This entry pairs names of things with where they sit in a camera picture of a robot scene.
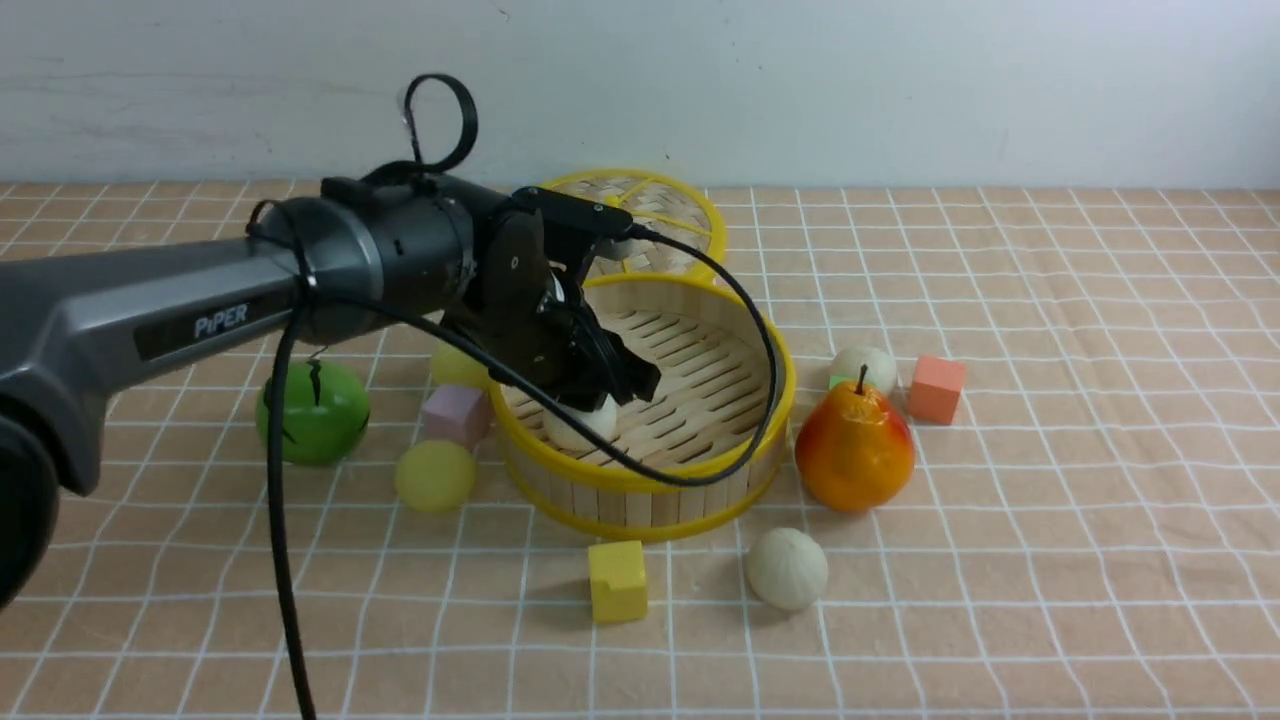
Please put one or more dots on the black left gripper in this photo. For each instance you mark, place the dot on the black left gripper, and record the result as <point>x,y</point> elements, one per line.
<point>522,311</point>

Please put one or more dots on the yellow bun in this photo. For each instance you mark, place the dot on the yellow bun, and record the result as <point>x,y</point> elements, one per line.
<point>435,476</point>
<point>449,366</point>

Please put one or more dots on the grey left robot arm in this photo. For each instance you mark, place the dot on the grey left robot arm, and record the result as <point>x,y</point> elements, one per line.
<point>79,329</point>

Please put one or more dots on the bamboo steamer tray yellow rim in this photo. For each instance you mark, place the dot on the bamboo steamer tray yellow rim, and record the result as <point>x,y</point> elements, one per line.
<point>719,406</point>

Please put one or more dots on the woven steamer lid yellow rim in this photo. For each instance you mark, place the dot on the woven steamer lid yellow rim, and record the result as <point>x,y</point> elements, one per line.
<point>664,204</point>

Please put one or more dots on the pink cube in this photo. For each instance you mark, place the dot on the pink cube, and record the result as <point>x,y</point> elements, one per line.
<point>458,414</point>

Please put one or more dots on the yellow cube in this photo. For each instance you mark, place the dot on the yellow cube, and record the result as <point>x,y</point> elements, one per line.
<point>619,588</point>

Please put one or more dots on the orange toy pear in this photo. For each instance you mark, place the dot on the orange toy pear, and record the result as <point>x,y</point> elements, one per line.
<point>854,452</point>

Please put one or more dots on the green toy watermelon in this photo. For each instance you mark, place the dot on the green toy watermelon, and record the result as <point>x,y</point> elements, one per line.
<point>326,412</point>

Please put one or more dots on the orange cube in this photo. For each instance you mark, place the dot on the orange cube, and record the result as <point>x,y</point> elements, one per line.
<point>935,389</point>

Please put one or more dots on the checkered peach tablecloth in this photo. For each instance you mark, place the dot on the checkered peach tablecloth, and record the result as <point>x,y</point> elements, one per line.
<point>1094,536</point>

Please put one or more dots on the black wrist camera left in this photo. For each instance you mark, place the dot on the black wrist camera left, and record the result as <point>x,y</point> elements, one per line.
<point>576,229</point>

